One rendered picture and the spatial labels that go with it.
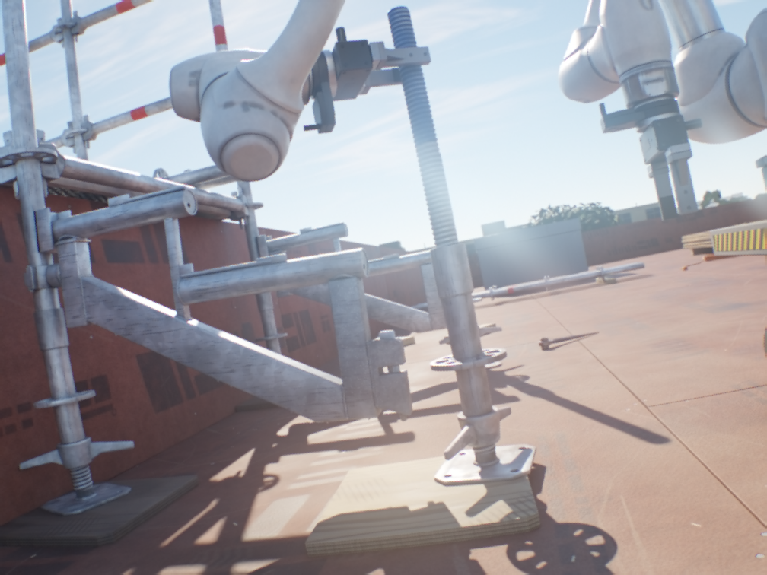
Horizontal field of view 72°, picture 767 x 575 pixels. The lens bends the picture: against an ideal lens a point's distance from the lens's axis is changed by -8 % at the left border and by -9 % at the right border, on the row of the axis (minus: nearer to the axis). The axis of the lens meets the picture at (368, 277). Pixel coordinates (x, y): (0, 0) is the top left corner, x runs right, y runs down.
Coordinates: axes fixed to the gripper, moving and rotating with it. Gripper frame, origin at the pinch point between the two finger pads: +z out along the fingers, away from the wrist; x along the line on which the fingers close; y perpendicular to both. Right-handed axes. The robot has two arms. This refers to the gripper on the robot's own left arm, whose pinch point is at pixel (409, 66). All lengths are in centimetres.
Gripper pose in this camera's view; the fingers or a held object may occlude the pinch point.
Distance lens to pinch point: 97.8
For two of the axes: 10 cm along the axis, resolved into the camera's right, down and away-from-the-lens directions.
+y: -1.9, -9.8, 0.3
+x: -2.2, 0.7, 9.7
